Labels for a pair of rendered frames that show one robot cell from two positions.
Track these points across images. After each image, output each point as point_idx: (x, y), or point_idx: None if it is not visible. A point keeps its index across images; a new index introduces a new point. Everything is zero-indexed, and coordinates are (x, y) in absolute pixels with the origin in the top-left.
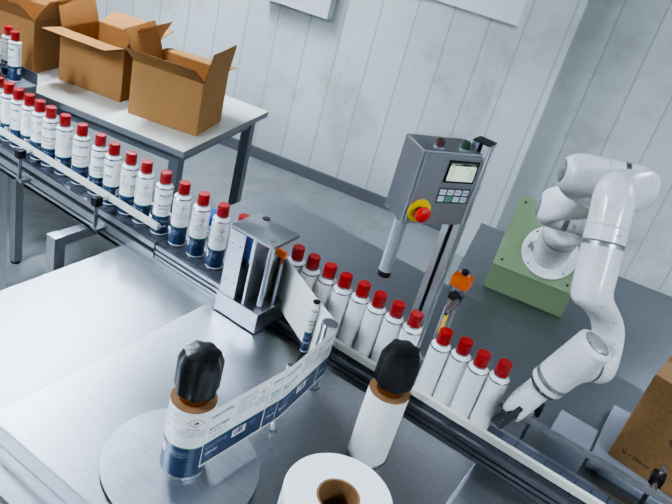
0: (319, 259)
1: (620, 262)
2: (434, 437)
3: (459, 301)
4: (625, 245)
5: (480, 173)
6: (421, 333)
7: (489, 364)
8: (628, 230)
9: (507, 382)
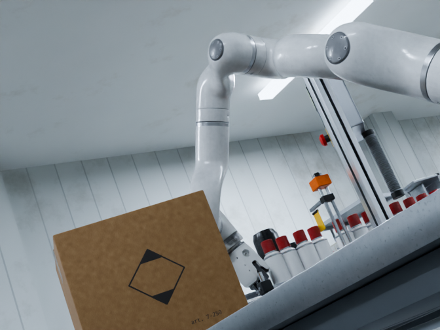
0: (416, 196)
1: (195, 135)
2: None
3: (319, 201)
4: (196, 121)
5: (310, 93)
6: (336, 237)
7: None
8: (196, 109)
9: (264, 258)
